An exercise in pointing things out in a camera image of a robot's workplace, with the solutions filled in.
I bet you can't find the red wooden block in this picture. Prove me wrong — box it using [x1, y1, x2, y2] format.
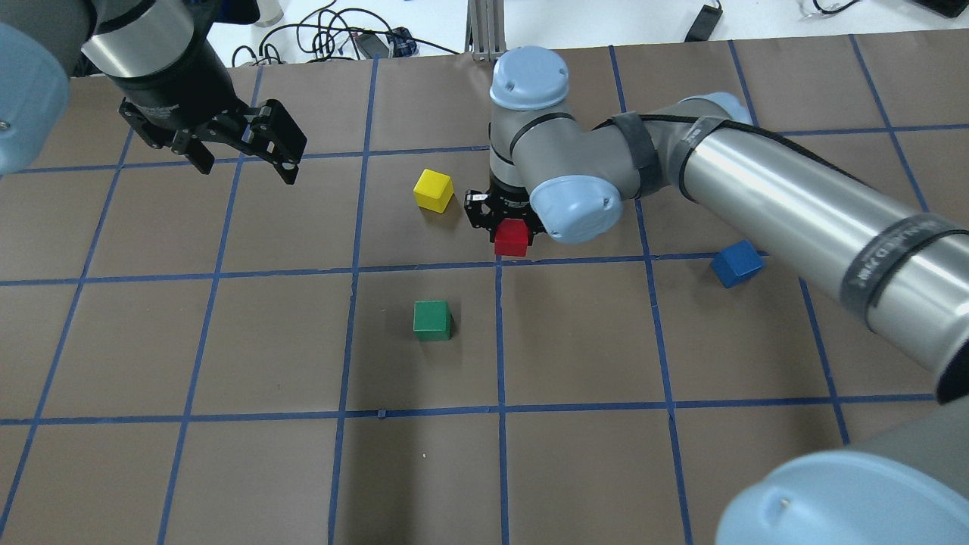
[494, 218, 531, 257]

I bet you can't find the aluminium frame post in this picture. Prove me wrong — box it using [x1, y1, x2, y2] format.
[464, 0, 506, 63]

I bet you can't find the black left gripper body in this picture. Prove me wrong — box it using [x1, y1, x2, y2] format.
[117, 36, 256, 156]

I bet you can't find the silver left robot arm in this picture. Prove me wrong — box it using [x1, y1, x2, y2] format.
[1, 1, 307, 184]

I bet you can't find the yellow wooden block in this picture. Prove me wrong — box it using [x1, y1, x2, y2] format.
[413, 169, 454, 214]

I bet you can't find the black cable bundle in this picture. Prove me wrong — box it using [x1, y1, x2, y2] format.
[231, 6, 463, 69]

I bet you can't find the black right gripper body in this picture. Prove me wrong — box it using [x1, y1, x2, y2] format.
[463, 185, 546, 235]

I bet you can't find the black power adapter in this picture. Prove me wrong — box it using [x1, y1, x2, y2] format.
[683, 3, 724, 42]

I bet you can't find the green wooden block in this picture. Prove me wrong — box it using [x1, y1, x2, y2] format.
[413, 300, 453, 342]

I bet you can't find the blue wooden block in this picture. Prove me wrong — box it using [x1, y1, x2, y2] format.
[710, 239, 765, 289]

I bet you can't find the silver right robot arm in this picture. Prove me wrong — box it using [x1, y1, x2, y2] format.
[464, 46, 968, 544]

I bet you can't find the brown gridded paper mat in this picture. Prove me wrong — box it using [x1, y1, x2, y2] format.
[2, 56, 937, 544]

